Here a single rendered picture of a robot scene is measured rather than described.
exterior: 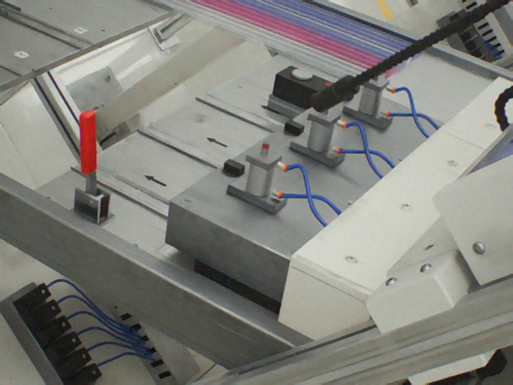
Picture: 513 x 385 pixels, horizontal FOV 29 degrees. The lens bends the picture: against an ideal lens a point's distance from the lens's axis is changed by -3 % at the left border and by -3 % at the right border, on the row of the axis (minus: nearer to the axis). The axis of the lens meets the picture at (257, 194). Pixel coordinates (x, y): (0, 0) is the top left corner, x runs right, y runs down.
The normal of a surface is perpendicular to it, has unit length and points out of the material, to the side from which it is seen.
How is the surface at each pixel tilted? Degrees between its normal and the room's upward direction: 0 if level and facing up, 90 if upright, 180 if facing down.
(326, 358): 90
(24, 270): 0
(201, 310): 90
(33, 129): 0
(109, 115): 90
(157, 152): 43
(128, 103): 90
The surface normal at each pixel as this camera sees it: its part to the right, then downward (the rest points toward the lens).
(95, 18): 0.14, -0.83
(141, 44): 0.67, -0.35
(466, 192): -0.54, 0.39
